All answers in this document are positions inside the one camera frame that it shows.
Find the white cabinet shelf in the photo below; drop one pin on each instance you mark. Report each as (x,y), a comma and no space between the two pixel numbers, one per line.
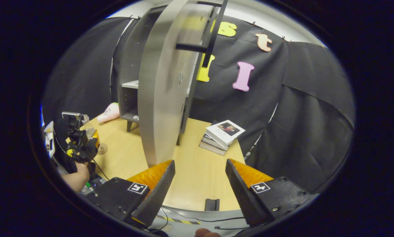
(130,84)

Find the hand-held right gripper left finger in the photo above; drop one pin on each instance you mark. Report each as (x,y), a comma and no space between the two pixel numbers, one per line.
(157,194)

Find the yellow black hazard tape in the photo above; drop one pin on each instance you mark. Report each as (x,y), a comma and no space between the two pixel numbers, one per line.
(179,220)

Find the black backdrop cloth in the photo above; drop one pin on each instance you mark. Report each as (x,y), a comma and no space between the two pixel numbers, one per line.
(299,115)

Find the clear bottle with orange label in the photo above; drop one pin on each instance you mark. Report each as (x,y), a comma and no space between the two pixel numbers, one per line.
(86,123)

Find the round brown coaster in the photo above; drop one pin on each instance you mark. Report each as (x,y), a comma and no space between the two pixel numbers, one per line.
(102,149)

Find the brown book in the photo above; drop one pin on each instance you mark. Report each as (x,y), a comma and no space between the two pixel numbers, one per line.
(210,148)

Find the black table edge bracket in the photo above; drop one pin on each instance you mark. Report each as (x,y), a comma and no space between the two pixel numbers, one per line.
(212,204)

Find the beige cabinet door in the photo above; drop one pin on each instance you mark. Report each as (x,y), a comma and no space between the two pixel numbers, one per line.
(160,98)

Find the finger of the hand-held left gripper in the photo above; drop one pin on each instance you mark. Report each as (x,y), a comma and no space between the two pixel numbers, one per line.
(95,136)

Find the white cover book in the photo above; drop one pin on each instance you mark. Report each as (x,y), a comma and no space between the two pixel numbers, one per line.
(225,131)

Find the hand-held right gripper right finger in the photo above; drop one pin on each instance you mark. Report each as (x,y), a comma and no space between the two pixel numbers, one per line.
(242,194)

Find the dark grey cabinet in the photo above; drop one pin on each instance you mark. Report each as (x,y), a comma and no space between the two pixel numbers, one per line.
(131,59)

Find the pink plush toy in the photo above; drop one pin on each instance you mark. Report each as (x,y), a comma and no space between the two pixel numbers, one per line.
(108,113)

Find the white printed item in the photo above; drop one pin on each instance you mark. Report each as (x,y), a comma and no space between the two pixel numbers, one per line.
(49,140)

